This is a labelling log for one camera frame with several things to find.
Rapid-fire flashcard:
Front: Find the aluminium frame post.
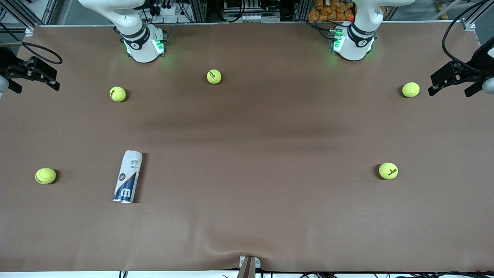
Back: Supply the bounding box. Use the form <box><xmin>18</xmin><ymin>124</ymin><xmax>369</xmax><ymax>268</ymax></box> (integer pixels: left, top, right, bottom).
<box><xmin>192</xmin><ymin>0</ymin><xmax>207</xmax><ymax>23</ymax></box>
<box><xmin>294</xmin><ymin>0</ymin><xmax>311</xmax><ymax>22</ymax></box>

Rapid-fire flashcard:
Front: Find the white blue tennis ball can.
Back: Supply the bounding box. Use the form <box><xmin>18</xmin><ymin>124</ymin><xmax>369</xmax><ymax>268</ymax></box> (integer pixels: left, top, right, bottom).
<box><xmin>113</xmin><ymin>150</ymin><xmax>143</xmax><ymax>203</ymax></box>

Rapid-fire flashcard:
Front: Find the yellow stick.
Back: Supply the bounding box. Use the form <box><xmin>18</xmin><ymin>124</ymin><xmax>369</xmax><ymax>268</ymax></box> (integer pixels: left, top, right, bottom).
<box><xmin>436</xmin><ymin>0</ymin><xmax>450</xmax><ymax>20</ymax></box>

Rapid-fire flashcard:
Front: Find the aluminium frame strut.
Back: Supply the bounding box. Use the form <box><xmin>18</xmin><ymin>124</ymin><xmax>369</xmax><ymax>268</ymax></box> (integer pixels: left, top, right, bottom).
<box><xmin>6</xmin><ymin>0</ymin><xmax>37</xmax><ymax>31</ymax></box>
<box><xmin>465</xmin><ymin>0</ymin><xmax>492</xmax><ymax>25</ymax></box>

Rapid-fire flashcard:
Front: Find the white power strip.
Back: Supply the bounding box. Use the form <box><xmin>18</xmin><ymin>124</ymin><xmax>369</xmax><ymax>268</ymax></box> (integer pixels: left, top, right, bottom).
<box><xmin>152</xmin><ymin>3</ymin><xmax>182</xmax><ymax>17</ymax></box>

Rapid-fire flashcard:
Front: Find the orange fruit pile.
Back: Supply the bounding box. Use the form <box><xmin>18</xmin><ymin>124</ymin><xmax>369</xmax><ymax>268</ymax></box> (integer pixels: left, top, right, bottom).
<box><xmin>308</xmin><ymin>0</ymin><xmax>355</xmax><ymax>22</ymax></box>

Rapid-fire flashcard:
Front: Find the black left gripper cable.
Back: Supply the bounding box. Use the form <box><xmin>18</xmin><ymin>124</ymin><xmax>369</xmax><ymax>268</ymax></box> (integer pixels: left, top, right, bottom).
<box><xmin>442</xmin><ymin>0</ymin><xmax>494</xmax><ymax>74</ymax></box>

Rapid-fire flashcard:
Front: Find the brown table mat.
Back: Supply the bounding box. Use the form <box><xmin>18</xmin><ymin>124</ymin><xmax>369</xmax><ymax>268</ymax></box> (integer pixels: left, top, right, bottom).
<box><xmin>0</xmin><ymin>22</ymin><xmax>494</xmax><ymax>273</ymax></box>

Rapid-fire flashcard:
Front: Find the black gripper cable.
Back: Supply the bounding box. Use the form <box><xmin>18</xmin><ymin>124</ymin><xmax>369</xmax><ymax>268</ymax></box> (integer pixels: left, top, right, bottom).
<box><xmin>0</xmin><ymin>21</ymin><xmax>63</xmax><ymax>65</ymax></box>
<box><xmin>442</xmin><ymin>0</ymin><xmax>494</xmax><ymax>74</ymax></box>

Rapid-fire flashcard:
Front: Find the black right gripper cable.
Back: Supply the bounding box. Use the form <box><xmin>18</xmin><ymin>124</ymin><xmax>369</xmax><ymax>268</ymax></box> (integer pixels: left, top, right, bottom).
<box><xmin>0</xmin><ymin>21</ymin><xmax>63</xmax><ymax>65</ymax></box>

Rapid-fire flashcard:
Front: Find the metal camera post bracket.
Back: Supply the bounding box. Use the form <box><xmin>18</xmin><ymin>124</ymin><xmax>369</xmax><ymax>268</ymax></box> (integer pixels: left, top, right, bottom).
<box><xmin>237</xmin><ymin>256</ymin><xmax>261</xmax><ymax>278</ymax></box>

